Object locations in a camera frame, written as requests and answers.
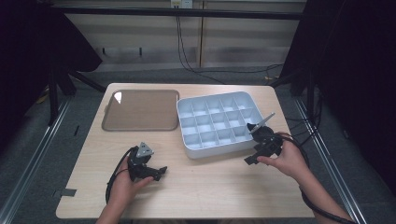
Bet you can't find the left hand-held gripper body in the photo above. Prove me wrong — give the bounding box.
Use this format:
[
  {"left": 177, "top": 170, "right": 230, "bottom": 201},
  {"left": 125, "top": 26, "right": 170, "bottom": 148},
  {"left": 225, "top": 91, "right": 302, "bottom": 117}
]
[{"left": 127, "top": 142, "right": 157, "bottom": 183}]

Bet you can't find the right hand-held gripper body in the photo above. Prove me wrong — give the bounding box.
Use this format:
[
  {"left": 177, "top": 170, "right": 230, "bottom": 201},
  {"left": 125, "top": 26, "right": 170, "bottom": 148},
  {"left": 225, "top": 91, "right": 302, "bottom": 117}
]
[{"left": 248, "top": 112, "right": 285, "bottom": 157}]

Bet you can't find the white compartment storage box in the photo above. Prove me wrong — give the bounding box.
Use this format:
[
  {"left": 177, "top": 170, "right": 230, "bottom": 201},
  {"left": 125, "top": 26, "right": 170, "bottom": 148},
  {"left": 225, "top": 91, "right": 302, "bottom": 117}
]
[{"left": 176, "top": 91, "right": 266, "bottom": 160}]

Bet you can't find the person's left hand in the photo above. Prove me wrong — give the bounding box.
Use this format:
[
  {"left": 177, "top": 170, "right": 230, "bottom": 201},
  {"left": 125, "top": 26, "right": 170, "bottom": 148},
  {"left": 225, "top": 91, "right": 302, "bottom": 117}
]
[{"left": 108, "top": 155, "right": 155, "bottom": 209}]

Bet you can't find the person's right hand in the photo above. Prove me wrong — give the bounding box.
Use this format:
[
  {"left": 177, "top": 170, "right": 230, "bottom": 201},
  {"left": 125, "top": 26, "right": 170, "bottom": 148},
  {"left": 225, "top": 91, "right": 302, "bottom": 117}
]
[{"left": 256, "top": 132, "right": 309, "bottom": 185}]

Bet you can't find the brown tray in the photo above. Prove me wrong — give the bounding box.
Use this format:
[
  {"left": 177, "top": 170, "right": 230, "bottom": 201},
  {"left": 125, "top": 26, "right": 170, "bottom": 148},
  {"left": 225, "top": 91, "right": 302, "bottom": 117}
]
[{"left": 101, "top": 89, "right": 180, "bottom": 132}]

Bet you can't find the black metal stand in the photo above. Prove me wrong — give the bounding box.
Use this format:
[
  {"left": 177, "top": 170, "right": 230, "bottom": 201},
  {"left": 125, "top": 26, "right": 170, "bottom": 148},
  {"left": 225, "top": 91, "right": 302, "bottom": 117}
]
[
  {"left": 46, "top": 60, "right": 108, "bottom": 126},
  {"left": 270, "top": 66, "right": 319, "bottom": 120}
]

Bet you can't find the grey tape strip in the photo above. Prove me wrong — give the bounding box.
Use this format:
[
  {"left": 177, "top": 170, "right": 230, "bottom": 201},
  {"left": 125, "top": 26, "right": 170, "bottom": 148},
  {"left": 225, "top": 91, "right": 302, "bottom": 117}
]
[{"left": 51, "top": 188, "right": 78, "bottom": 199}]

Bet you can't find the dark curtain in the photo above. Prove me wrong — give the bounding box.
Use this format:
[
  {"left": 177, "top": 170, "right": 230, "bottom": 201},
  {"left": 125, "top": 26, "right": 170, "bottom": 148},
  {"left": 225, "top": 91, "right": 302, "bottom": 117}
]
[
  {"left": 0, "top": 0, "right": 105, "bottom": 153},
  {"left": 279, "top": 0, "right": 396, "bottom": 195}
]

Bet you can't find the black horizontal metal bar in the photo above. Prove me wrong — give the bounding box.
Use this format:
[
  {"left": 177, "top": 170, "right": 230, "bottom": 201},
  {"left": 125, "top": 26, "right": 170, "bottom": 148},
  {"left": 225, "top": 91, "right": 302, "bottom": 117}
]
[{"left": 50, "top": 6, "right": 307, "bottom": 21}]

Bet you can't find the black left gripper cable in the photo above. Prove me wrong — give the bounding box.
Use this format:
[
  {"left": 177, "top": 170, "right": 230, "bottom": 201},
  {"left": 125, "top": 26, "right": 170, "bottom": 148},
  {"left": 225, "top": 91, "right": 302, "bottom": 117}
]
[{"left": 105, "top": 147, "right": 135, "bottom": 205}]

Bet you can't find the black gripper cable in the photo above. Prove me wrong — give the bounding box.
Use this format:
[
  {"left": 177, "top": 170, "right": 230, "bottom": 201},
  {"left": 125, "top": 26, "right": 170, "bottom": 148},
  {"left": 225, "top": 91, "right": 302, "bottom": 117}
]
[
  {"left": 278, "top": 133, "right": 358, "bottom": 224},
  {"left": 105, "top": 147, "right": 135, "bottom": 205}
]

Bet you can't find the bundle of black floor cables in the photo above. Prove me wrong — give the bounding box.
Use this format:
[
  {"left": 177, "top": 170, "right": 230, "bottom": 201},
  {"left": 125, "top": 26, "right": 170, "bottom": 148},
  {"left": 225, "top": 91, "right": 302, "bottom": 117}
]
[{"left": 285, "top": 88, "right": 324, "bottom": 149}]

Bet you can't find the metal floor rail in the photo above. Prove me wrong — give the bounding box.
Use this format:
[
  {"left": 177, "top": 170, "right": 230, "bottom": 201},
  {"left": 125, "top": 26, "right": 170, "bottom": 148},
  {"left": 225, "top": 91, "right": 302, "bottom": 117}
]
[
  {"left": 293, "top": 97, "right": 369, "bottom": 224},
  {"left": 0, "top": 98, "right": 72, "bottom": 224}
]

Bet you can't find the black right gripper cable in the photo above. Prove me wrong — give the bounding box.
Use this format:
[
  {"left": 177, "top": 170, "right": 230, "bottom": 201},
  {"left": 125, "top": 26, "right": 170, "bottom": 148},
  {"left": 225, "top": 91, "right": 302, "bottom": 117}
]
[{"left": 278, "top": 133, "right": 358, "bottom": 224}]

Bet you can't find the black hanging wall cable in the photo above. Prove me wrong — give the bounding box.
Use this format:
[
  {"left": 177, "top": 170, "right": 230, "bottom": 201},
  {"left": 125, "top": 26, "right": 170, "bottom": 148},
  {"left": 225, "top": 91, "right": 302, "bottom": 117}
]
[{"left": 176, "top": 15, "right": 226, "bottom": 86}]

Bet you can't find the white wall socket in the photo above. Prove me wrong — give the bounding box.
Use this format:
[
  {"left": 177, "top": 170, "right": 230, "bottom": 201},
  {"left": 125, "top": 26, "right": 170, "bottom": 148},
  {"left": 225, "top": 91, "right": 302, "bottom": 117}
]
[{"left": 170, "top": 0, "right": 194, "bottom": 9}]

